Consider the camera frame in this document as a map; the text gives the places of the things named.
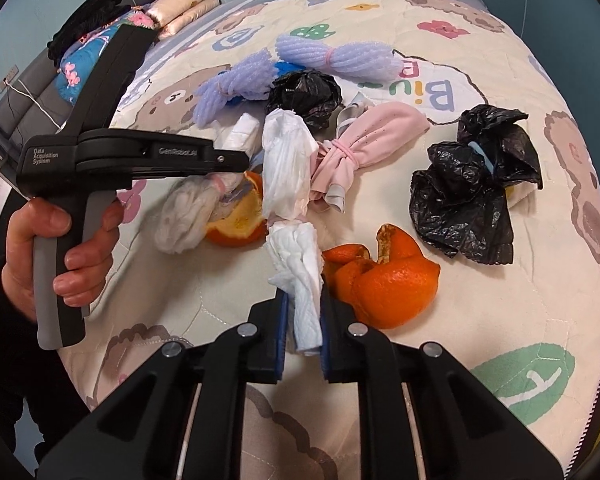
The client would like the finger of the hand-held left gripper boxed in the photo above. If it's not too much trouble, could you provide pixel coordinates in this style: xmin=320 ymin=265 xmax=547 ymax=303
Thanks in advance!
xmin=130 ymin=150 xmax=251 ymax=179

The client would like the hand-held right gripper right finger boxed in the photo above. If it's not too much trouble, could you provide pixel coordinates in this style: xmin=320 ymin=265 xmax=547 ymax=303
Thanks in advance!
xmin=320 ymin=287 xmax=566 ymax=480

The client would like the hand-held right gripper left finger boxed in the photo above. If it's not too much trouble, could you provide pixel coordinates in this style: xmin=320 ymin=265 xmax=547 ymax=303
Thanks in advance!
xmin=39 ymin=294 xmax=291 ymax=480

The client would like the pink cloth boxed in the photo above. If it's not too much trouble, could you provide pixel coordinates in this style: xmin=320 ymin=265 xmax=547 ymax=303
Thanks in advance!
xmin=307 ymin=92 xmax=430 ymax=217

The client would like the person's left forearm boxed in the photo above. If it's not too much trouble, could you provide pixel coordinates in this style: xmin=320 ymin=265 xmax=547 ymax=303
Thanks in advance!
xmin=0 ymin=255 xmax=93 ymax=466

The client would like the person's left hand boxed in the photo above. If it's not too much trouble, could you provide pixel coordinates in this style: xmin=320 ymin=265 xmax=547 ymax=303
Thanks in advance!
xmin=1 ymin=196 xmax=126 ymax=322

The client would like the white tissue bundle pink band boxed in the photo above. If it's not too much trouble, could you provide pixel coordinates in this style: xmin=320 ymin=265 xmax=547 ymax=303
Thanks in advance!
xmin=155 ymin=112 xmax=262 ymax=256

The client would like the orange peel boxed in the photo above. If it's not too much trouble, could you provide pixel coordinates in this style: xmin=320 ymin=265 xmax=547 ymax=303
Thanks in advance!
xmin=322 ymin=223 xmax=441 ymax=330
xmin=205 ymin=170 xmax=271 ymax=248

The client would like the blue floral pillow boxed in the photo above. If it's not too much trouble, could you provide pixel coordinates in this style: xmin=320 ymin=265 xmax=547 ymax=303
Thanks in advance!
xmin=55 ymin=10 xmax=157 ymax=107

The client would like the grey padded headboard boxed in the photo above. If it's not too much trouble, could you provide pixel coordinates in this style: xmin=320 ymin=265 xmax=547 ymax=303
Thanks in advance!
xmin=0 ymin=0 xmax=169 ymax=186

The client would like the black crumpled sock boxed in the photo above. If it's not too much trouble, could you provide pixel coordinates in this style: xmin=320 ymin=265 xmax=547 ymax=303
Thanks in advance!
xmin=266 ymin=70 xmax=343 ymax=131

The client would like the cream bear printed blanket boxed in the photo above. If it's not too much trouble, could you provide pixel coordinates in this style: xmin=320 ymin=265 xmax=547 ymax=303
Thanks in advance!
xmin=60 ymin=0 xmax=600 ymax=480

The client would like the black clothing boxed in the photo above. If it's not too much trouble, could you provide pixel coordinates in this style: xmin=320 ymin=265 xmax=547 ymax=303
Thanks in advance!
xmin=47 ymin=0 xmax=132 ymax=68

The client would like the folded peach quilt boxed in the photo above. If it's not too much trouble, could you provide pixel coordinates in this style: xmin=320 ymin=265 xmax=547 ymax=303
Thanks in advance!
xmin=157 ymin=0 xmax=222 ymax=39
xmin=149 ymin=0 xmax=218 ymax=23

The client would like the large black plastic bag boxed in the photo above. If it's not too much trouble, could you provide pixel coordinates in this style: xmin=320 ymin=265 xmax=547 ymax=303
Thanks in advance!
xmin=410 ymin=105 xmax=544 ymax=266

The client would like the light blue plastic piece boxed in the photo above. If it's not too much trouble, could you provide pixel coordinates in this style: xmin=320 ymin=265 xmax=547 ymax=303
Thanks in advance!
xmin=467 ymin=141 xmax=497 ymax=174

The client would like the white cable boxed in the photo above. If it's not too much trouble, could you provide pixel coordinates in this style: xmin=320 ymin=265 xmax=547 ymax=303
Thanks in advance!
xmin=6 ymin=79 xmax=77 ymax=132

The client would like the white wall socket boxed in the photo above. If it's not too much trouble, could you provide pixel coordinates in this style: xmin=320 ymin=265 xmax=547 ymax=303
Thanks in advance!
xmin=0 ymin=64 xmax=20 ymax=93

